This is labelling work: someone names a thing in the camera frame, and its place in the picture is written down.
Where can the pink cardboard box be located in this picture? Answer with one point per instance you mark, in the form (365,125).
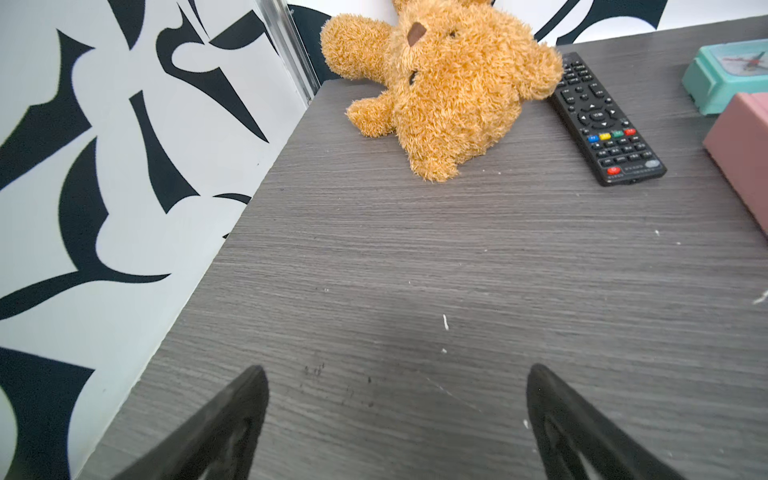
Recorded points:
(737,143)

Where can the black remote control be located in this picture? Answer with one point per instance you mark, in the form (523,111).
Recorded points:
(612,147)

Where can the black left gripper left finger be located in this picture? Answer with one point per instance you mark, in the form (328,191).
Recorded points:
(217,442)

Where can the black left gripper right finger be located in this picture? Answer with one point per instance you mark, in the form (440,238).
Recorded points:
(570,433)

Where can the small teal alarm clock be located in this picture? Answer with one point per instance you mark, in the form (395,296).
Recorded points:
(719,72)

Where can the brown plush bunny toy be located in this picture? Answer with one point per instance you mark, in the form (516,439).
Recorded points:
(455,77)

